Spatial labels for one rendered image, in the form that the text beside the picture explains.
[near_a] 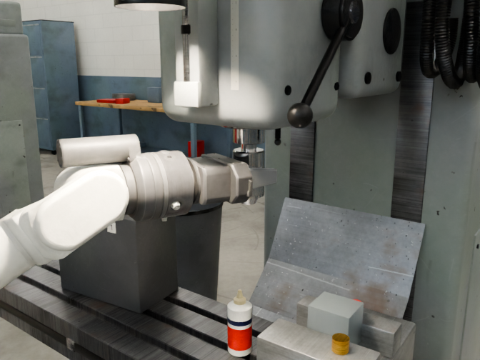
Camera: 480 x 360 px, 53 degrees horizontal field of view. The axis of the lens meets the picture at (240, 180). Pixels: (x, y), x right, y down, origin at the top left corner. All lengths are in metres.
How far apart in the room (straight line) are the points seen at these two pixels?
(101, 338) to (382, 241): 0.57
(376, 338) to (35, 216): 0.47
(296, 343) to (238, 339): 0.17
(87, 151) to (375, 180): 0.62
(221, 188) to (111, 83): 7.07
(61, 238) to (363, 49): 0.48
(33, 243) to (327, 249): 0.66
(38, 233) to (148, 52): 6.54
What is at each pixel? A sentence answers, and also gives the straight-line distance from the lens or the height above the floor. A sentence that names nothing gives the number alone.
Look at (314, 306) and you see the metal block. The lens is 0.68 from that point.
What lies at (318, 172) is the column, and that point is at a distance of 1.07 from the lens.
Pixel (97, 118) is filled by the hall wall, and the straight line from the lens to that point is 8.04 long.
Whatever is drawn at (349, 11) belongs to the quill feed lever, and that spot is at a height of 1.45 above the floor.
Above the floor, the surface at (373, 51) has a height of 1.41.
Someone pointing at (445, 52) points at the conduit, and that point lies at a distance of 0.78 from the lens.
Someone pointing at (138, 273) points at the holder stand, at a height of 1.01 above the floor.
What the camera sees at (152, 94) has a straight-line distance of 6.54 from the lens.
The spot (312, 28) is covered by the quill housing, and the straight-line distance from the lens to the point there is 0.64.
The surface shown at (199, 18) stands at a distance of 0.59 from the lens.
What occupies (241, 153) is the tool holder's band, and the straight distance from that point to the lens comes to 0.68.
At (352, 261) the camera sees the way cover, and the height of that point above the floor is 0.99.
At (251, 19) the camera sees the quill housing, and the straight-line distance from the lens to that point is 0.58.
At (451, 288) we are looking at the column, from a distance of 1.04.
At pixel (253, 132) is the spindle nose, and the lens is 0.68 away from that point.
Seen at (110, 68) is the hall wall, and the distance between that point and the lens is 7.70.
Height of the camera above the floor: 1.39
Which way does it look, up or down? 14 degrees down
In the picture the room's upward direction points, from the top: straight up
